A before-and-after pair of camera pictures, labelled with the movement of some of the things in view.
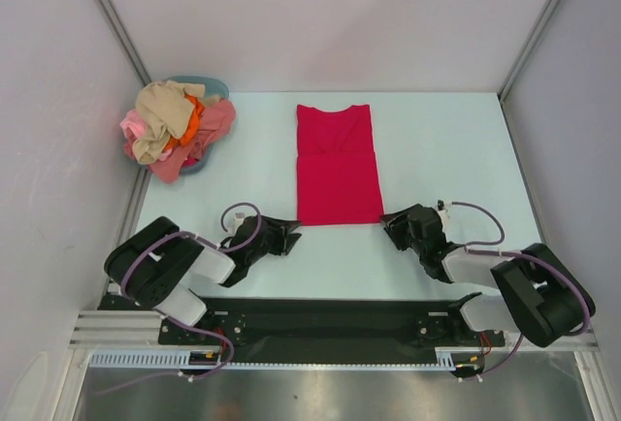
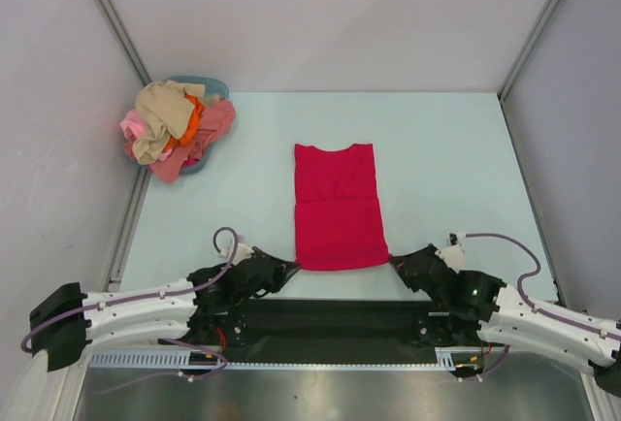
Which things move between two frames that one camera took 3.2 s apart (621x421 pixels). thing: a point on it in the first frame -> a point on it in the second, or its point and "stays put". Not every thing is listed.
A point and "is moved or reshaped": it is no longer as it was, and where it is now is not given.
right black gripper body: (402, 236) -> (408, 280)
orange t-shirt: (192, 126) stays put
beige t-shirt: (162, 108) stays put
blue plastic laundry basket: (212, 87) stays put
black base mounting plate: (272, 331) stays put
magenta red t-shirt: (338, 179) is moved or reshaped
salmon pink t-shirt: (214, 123) stays put
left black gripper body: (274, 242) -> (272, 284)
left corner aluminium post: (106, 1) stays put
